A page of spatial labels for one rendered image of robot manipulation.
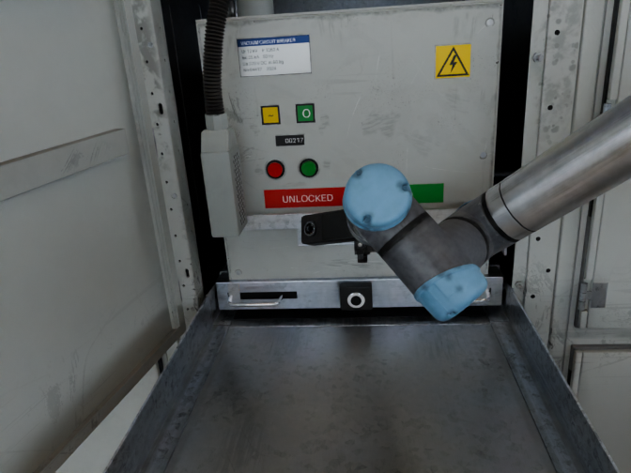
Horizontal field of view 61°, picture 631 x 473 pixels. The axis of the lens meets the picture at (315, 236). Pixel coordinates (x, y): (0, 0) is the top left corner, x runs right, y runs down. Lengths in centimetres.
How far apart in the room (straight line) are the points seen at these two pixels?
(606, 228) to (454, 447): 45
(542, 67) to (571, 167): 31
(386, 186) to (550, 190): 19
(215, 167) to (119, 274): 24
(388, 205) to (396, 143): 37
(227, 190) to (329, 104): 23
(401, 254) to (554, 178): 19
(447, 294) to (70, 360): 54
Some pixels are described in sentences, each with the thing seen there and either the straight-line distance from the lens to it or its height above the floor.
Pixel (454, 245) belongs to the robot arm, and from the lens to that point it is 62.
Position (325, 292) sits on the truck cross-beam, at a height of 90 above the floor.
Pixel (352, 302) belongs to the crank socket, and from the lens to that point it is 100.
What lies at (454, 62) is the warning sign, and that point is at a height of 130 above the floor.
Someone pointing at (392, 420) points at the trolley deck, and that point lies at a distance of 80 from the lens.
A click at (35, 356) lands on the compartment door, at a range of 81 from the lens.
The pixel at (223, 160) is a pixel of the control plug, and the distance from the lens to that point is 86.
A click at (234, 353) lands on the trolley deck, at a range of 97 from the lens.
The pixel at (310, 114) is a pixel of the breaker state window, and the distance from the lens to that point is 93.
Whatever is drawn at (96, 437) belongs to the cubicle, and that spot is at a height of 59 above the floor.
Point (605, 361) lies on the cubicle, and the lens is 112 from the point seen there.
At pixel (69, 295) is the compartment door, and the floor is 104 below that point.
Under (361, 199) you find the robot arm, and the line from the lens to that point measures 58.
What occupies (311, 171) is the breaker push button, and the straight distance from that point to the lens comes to 94.
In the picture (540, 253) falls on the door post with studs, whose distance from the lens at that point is 100.
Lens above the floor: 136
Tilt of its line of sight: 21 degrees down
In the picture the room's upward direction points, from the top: 4 degrees counter-clockwise
